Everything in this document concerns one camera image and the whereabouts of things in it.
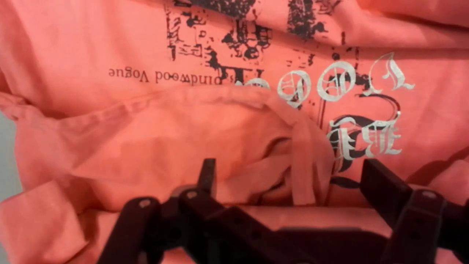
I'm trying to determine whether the coral printed sweatshirt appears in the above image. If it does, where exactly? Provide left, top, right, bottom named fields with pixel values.
left=0, top=0, right=469, bottom=264

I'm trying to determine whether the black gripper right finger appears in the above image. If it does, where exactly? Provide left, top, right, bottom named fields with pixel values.
left=360, top=157, right=469, bottom=264

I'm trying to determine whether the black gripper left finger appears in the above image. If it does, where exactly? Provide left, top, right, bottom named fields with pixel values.
left=97, top=157, right=314, bottom=264

